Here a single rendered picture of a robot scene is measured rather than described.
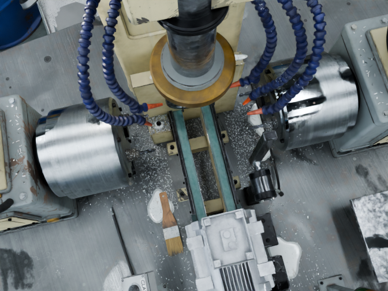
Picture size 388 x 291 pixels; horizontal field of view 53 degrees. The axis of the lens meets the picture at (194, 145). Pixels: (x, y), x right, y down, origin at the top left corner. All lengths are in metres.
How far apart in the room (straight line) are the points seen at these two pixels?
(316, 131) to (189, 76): 0.42
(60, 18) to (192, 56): 1.47
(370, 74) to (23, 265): 1.16
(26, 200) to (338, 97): 0.80
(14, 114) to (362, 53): 0.90
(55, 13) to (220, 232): 1.53
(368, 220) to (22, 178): 0.95
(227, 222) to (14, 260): 0.73
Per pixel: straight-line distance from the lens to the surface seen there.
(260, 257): 1.01
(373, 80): 1.08
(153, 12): 0.58
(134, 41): 1.05
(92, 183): 1.02
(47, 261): 1.35
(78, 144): 0.98
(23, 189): 1.00
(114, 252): 1.29
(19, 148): 1.03
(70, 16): 2.10
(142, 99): 1.09
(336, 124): 1.06
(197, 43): 0.66
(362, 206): 1.25
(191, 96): 0.79
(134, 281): 1.01
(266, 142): 0.87
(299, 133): 1.03
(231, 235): 0.94
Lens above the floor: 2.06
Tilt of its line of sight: 75 degrees down
